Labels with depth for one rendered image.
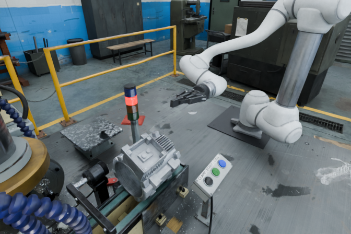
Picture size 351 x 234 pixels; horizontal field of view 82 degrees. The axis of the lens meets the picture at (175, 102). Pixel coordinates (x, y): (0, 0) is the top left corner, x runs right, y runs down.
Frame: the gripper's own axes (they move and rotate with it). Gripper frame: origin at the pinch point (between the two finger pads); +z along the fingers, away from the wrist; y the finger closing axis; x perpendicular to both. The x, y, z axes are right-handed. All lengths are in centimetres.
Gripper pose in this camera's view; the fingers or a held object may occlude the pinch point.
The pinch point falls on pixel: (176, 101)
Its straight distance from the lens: 82.9
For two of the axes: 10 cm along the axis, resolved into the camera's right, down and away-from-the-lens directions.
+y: 7.9, 2.9, -5.4
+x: -0.9, 9.2, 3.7
